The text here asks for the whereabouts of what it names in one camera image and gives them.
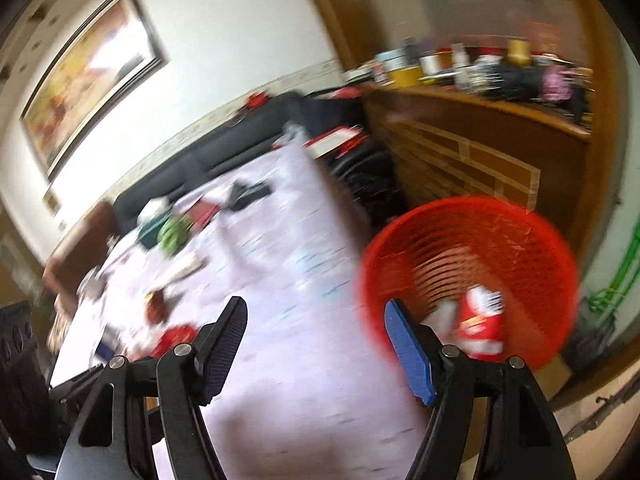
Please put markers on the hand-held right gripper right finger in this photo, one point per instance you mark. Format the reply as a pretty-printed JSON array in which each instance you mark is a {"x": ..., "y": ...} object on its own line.
[{"x": 407, "y": 355}]

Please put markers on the red foil packet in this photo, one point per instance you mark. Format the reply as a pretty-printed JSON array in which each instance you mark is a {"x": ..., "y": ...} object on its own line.
[{"x": 172, "y": 337}]

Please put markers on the green cloth ball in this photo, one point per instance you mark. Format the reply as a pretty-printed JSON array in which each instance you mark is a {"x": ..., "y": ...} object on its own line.
[{"x": 172, "y": 234}]

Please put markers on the brown chair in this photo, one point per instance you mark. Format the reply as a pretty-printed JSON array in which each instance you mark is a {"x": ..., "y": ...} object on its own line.
[{"x": 80, "y": 255}]

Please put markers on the dark green tissue box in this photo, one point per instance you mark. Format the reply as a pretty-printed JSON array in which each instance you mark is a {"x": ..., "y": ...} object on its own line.
[{"x": 149, "y": 237}]

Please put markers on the red plastic mesh basket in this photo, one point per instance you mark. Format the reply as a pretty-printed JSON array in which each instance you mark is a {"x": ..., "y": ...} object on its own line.
[{"x": 530, "y": 265}]

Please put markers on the red and white snack wrapper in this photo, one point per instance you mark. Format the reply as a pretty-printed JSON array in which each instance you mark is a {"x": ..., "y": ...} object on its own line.
[{"x": 480, "y": 322}]

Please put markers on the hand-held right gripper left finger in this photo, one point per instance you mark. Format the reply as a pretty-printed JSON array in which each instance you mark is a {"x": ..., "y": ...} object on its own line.
[{"x": 227, "y": 345}]

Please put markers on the sideboard clutter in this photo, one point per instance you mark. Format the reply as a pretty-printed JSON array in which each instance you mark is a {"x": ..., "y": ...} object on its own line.
[{"x": 480, "y": 67}]

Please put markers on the black flat case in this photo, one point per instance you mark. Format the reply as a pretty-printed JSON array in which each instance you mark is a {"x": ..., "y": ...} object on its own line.
[{"x": 247, "y": 192}]

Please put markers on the green pipe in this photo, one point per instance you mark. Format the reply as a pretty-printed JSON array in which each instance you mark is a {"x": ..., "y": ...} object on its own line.
[{"x": 620, "y": 272}]

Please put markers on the red ornament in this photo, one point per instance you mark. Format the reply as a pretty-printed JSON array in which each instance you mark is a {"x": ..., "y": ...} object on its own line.
[{"x": 257, "y": 100}]

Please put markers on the small red packet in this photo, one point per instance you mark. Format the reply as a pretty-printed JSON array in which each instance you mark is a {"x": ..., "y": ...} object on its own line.
[{"x": 202, "y": 211}]

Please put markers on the dark object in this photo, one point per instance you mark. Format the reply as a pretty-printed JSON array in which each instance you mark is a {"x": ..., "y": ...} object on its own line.
[{"x": 20, "y": 370}]

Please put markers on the floral purple tablecloth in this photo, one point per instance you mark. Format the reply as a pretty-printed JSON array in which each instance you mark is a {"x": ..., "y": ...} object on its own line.
[{"x": 300, "y": 285}]

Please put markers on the wooden sideboard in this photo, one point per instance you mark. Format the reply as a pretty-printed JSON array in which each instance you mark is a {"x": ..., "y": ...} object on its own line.
[{"x": 480, "y": 160}]

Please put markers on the yellow wall plaque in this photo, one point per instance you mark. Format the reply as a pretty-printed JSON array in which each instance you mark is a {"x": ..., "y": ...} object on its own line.
[{"x": 51, "y": 202}]

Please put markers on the red and white flat box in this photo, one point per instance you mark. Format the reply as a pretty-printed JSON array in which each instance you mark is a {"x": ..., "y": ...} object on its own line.
[{"x": 332, "y": 142}]

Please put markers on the black sofa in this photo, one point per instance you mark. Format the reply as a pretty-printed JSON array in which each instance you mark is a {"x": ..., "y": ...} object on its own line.
[{"x": 210, "y": 150}]

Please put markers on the framed painting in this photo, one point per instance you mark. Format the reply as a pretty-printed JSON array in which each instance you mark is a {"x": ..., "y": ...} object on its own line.
[{"x": 90, "y": 80}]

